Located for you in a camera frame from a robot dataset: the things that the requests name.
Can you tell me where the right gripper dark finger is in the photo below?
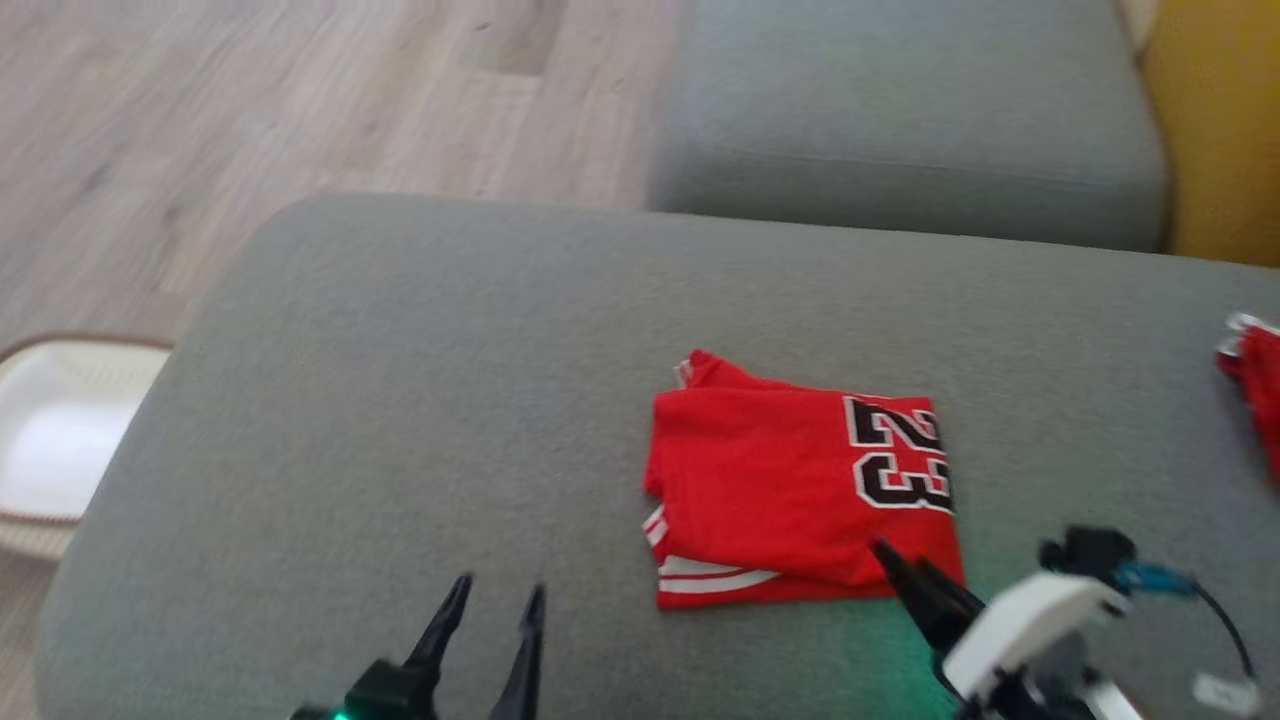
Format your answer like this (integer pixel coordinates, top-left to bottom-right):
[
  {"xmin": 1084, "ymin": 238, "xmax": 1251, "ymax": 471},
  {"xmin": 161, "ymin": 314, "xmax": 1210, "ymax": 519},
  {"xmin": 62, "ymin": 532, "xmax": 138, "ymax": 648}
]
[
  {"xmin": 915, "ymin": 558, "xmax": 986, "ymax": 626},
  {"xmin": 868, "ymin": 538, "xmax": 961, "ymax": 651}
]

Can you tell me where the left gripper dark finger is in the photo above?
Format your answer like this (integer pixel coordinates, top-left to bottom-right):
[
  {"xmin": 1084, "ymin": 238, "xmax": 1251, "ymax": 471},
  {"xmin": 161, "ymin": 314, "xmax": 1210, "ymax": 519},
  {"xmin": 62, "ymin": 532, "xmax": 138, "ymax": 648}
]
[
  {"xmin": 490, "ymin": 585, "xmax": 548, "ymax": 720},
  {"xmin": 405, "ymin": 573, "xmax": 474, "ymax": 673}
]

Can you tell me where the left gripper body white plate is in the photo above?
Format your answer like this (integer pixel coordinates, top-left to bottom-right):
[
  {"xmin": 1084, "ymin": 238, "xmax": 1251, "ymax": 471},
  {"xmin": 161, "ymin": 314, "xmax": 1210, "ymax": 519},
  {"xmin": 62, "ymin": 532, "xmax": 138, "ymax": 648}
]
[{"xmin": 290, "ymin": 660, "xmax": 521, "ymax": 720}]

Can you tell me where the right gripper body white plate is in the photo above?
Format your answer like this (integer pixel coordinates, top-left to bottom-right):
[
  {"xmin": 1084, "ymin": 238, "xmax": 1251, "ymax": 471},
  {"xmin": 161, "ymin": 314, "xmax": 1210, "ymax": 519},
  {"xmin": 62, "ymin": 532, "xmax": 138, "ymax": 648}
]
[{"xmin": 940, "ymin": 572, "xmax": 1131, "ymax": 701}]

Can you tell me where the red basketball jersey number 23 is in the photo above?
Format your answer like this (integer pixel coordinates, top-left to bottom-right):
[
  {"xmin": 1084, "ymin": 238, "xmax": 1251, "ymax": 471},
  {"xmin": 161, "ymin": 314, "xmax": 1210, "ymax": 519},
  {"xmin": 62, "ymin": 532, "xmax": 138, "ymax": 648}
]
[{"xmin": 643, "ymin": 348, "xmax": 968, "ymax": 611}]

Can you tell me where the red shorts white stripe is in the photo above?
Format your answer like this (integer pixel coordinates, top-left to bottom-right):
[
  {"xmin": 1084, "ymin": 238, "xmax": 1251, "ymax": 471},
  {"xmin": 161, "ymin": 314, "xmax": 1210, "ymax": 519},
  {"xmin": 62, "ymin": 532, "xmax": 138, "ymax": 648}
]
[{"xmin": 1215, "ymin": 312, "xmax": 1280, "ymax": 486}]

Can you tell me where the large grey sofa seat cushion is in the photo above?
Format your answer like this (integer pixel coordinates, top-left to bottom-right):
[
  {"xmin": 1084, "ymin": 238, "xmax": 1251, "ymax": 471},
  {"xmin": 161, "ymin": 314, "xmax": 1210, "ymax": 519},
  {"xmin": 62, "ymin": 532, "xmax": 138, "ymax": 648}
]
[{"xmin": 35, "ymin": 193, "xmax": 1280, "ymax": 720}]

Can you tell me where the white laundry basket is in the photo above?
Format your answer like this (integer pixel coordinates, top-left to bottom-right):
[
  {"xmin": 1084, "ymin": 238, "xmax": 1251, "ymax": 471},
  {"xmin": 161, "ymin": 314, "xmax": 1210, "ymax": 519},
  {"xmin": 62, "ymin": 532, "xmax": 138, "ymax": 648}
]
[{"xmin": 0, "ymin": 335, "xmax": 176, "ymax": 561}]

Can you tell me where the small grey sofa cushion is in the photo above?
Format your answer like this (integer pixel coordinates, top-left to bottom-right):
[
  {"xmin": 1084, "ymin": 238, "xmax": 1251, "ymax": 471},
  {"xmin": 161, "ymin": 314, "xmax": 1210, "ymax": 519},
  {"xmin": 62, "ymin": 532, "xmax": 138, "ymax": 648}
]
[{"xmin": 648, "ymin": 0, "xmax": 1171, "ymax": 251}]

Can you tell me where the yellow cushion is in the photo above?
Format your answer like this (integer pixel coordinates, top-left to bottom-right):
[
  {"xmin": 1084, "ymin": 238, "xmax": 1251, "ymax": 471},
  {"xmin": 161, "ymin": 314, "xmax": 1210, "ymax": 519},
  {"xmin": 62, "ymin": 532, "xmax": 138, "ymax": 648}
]
[{"xmin": 1140, "ymin": 0, "xmax": 1280, "ymax": 269}]

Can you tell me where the right camera cable blue plug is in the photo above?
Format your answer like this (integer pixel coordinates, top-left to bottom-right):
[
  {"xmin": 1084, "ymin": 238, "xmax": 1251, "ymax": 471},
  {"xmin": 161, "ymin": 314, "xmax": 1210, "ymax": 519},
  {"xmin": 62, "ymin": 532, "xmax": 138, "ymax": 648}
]
[{"xmin": 1115, "ymin": 562, "xmax": 1263, "ymax": 716}]

